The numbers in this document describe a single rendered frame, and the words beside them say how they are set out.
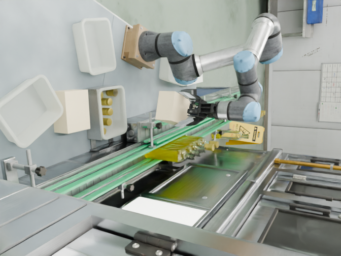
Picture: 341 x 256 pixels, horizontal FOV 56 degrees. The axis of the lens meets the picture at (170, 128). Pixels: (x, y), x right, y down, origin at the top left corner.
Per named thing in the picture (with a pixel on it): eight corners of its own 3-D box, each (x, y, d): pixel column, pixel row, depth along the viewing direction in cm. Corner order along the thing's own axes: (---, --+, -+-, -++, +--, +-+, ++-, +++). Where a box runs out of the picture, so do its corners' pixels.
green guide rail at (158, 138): (143, 142, 156) (157, 144, 152) (143, 140, 156) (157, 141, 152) (248, 96, 303) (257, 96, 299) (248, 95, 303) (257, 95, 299)
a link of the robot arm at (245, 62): (280, 0, 142) (256, 60, 111) (282, 23, 148) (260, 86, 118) (253, 3, 148) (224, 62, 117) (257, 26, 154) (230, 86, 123)
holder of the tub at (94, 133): (89, 150, 143) (102, 152, 139) (82, 89, 137) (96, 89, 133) (113, 141, 158) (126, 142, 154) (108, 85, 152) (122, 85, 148)
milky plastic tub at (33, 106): (-25, 107, 101) (-8, 108, 96) (27, 71, 115) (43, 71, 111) (6, 149, 111) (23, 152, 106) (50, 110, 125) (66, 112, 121)
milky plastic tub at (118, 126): (88, 139, 142) (103, 141, 137) (82, 88, 137) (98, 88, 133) (113, 130, 156) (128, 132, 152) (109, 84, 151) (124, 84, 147)
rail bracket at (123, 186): (104, 196, 136) (130, 202, 129) (103, 181, 134) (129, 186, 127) (110, 192, 139) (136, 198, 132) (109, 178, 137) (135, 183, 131)
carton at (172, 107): (159, 91, 134) (174, 91, 130) (176, 99, 148) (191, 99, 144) (155, 119, 133) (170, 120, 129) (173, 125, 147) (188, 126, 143)
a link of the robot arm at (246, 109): (263, 112, 124) (257, 127, 118) (235, 111, 129) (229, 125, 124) (260, 96, 119) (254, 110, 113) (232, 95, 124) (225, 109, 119)
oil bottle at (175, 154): (144, 158, 159) (182, 163, 148) (143, 147, 158) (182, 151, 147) (150, 154, 164) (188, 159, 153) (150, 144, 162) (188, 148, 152)
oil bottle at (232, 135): (211, 138, 232) (247, 141, 219) (211, 130, 231) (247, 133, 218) (214, 136, 237) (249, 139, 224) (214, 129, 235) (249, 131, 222)
